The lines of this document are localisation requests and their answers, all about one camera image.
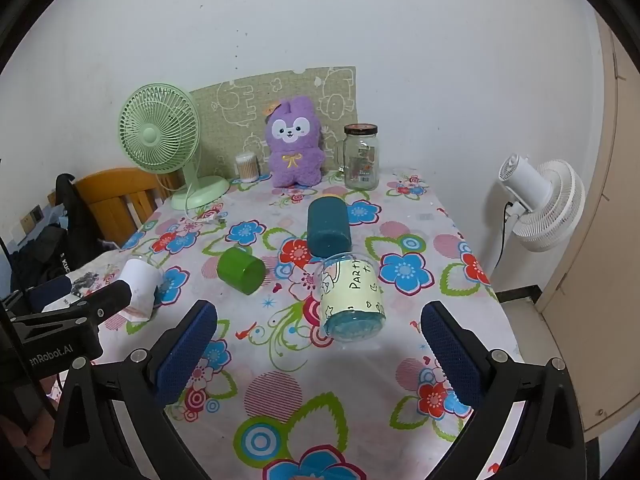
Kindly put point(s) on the white standing fan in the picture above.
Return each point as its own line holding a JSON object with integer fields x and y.
{"x": 545, "y": 205}

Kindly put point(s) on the glass jar with black lid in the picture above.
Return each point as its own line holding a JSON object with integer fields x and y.
{"x": 361, "y": 160}

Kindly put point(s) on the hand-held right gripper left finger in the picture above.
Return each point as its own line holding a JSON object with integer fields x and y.
{"x": 186, "y": 355}

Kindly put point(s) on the floral tablecloth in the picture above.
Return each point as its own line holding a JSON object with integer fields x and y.
{"x": 300, "y": 390}

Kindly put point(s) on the white cup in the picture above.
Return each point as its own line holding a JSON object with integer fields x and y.
{"x": 142, "y": 277}

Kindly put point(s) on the wooden chair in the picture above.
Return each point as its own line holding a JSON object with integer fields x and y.
{"x": 112, "y": 195}

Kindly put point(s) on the clear glass cup yellow label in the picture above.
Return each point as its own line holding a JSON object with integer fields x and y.
{"x": 350, "y": 292}

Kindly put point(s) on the beige door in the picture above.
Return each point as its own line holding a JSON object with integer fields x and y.
{"x": 600, "y": 260}

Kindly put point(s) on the green desk fan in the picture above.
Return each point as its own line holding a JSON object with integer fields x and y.
{"x": 155, "y": 132}

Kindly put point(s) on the green elephant print foam mat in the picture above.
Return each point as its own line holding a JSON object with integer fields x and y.
{"x": 225, "y": 110}

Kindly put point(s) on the black bag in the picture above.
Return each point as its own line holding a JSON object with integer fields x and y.
{"x": 72, "y": 225}

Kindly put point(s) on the dark clothing pile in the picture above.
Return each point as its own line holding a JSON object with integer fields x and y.
{"x": 35, "y": 260}

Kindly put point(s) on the green plastic cup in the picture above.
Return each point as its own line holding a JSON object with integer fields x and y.
{"x": 239, "y": 267}

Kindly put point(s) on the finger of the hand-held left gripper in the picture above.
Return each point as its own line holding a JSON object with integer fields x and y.
{"x": 107, "y": 302}

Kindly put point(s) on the purple plush toy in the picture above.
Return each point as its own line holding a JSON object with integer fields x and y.
{"x": 294, "y": 150}

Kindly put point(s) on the teal cup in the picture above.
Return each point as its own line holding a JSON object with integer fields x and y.
{"x": 327, "y": 225}

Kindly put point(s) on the cotton swab container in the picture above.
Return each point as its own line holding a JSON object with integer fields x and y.
{"x": 247, "y": 167}

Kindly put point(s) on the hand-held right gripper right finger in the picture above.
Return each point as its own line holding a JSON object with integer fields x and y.
{"x": 452, "y": 360}

